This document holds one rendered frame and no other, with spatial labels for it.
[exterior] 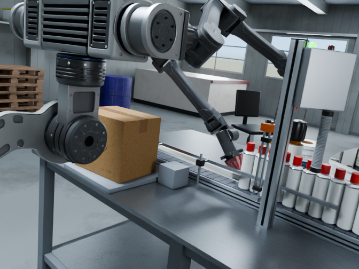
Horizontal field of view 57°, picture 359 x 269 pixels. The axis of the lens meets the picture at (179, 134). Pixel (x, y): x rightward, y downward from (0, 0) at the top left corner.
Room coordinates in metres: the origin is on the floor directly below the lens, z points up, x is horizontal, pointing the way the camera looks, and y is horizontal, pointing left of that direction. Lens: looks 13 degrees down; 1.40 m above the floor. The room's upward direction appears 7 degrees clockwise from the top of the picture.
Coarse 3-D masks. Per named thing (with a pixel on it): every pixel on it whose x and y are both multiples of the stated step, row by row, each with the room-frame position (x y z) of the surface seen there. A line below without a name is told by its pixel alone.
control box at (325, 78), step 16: (304, 48) 1.10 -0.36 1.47; (304, 64) 1.08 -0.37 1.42; (320, 64) 1.07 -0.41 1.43; (336, 64) 1.08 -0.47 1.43; (352, 64) 1.10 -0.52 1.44; (304, 80) 1.06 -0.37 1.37; (320, 80) 1.07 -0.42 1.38; (336, 80) 1.09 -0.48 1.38; (304, 96) 1.06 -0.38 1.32; (320, 96) 1.08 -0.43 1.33; (336, 96) 1.09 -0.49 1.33
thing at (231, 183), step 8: (160, 152) 1.74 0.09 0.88; (168, 160) 1.62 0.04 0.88; (176, 160) 1.63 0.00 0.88; (192, 168) 1.54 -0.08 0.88; (208, 176) 1.45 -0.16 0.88; (216, 176) 1.46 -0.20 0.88; (224, 184) 1.38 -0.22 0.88; (232, 184) 1.38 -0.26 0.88; (248, 192) 1.31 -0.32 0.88; (288, 208) 1.20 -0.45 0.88; (304, 216) 1.14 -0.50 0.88; (344, 232) 1.05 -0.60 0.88
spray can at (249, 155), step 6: (252, 144) 1.34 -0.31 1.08; (246, 150) 1.36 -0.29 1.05; (252, 150) 1.34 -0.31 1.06; (246, 156) 1.33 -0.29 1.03; (252, 156) 1.33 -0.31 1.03; (246, 162) 1.33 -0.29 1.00; (252, 162) 1.33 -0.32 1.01; (246, 168) 1.33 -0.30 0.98; (252, 168) 1.34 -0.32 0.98; (240, 180) 1.34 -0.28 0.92; (246, 180) 1.33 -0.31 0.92; (240, 186) 1.34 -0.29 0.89; (246, 186) 1.33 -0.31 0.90
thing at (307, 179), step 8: (304, 176) 1.18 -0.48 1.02; (312, 176) 1.16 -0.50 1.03; (304, 184) 1.17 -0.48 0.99; (312, 184) 1.17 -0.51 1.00; (304, 192) 1.17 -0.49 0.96; (312, 192) 1.17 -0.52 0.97; (296, 200) 1.19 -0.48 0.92; (304, 200) 1.17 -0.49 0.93; (296, 208) 1.18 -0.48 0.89; (304, 208) 1.16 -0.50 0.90
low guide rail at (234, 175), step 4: (160, 148) 1.75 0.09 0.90; (164, 148) 1.73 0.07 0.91; (168, 148) 1.71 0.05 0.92; (168, 152) 1.71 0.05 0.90; (172, 152) 1.69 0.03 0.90; (176, 152) 1.67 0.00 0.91; (180, 156) 1.65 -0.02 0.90; (184, 156) 1.63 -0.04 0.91; (188, 156) 1.62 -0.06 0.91; (192, 160) 1.60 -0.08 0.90; (208, 164) 1.53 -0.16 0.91; (212, 164) 1.52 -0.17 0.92; (212, 168) 1.51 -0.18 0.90; (216, 168) 1.50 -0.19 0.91; (220, 168) 1.48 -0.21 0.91; (224, 172) 1.47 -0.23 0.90; (228, 172) 1.45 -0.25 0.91; (232, 172) 1.44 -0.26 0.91; (232, 176) 1.44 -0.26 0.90; (236, 176) 1.42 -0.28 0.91
